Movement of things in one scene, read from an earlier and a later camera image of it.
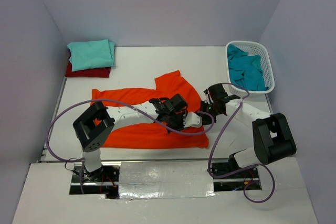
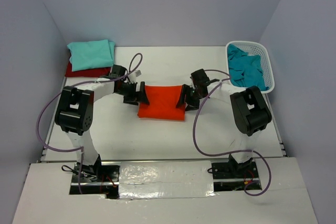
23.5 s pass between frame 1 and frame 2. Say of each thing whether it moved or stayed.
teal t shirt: stayed
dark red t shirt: stayed
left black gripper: moved
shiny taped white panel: stayed
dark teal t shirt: stayed
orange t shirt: moved
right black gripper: moved
